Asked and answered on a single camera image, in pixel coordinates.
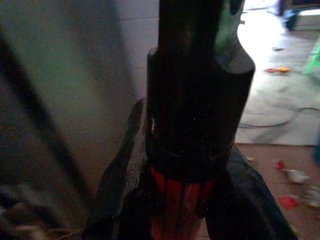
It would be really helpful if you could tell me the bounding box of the stainless steel refrigerator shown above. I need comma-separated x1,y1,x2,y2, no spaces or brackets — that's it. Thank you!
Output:
0,0,151,240

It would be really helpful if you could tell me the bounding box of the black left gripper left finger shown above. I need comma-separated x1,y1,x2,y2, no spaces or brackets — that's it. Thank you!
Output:
82,97,156,240

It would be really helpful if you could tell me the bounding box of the black floor cable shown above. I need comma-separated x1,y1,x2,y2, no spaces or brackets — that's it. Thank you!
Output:
236,106,320,128

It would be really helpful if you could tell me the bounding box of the green dustpan with red handle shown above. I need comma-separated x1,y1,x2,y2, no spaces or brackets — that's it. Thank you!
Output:
145,0,256,240

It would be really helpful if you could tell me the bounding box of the red wrapper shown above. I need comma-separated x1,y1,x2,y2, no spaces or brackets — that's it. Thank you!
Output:
277,196,301,210

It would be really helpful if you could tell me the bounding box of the white crumpled paper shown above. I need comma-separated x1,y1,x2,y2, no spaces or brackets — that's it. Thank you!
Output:
303,187,320,208
284,168,311,183

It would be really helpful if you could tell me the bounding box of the mint green plastic stool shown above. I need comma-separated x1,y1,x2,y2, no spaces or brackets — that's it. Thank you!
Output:
303,37,320,78

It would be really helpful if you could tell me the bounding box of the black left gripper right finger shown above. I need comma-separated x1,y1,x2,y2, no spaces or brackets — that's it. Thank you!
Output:
199,144,299,240

